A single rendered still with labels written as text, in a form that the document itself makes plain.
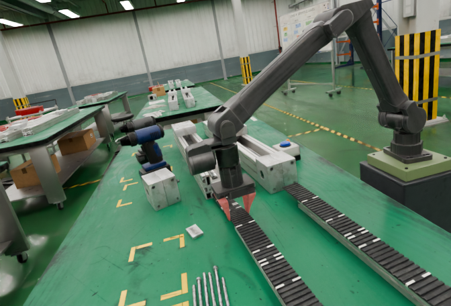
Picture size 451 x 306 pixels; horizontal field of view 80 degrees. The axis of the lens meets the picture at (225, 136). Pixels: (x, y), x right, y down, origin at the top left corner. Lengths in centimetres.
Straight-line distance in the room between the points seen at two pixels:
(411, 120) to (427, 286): 49
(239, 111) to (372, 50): 40
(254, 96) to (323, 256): 38
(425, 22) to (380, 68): 312
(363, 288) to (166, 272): 40
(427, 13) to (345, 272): 359
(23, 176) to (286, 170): 325
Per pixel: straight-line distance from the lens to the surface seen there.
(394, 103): 92
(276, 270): 58
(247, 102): 63
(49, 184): 327
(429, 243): 72
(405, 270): 60
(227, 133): 60
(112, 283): 73
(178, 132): 141
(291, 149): 107
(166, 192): 92
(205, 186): 89
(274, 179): 86
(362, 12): 80
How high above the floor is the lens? 121
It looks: 16 degrees down
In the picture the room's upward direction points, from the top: 10 degrees counter-clockwise
